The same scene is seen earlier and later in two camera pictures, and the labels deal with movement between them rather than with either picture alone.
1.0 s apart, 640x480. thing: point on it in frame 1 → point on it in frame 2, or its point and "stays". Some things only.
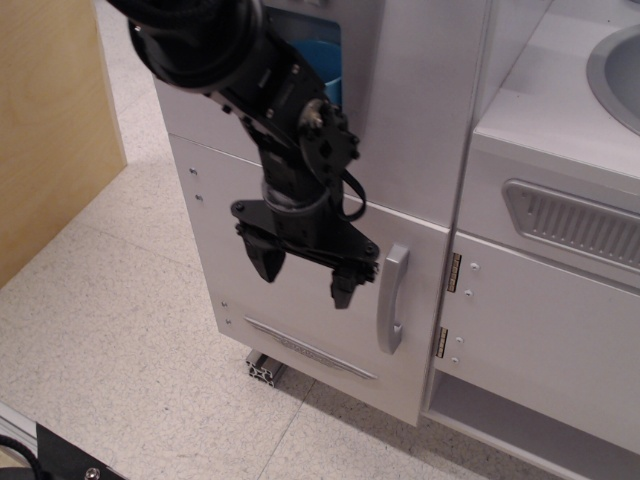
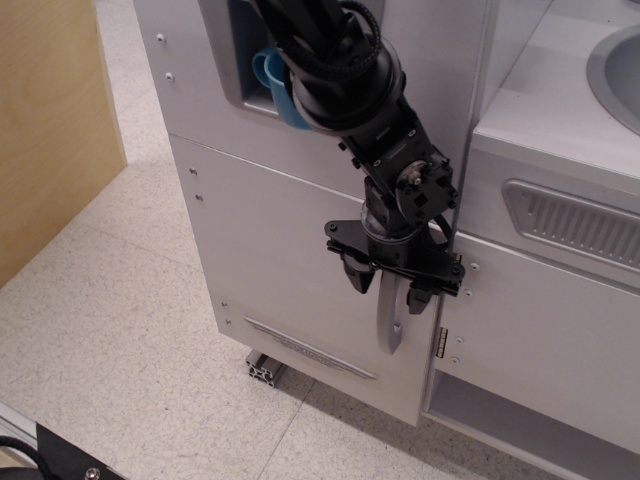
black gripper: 322,232 → 425,258
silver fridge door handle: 390,333 stays
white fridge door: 380,349 stays
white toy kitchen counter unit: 538,348 stays
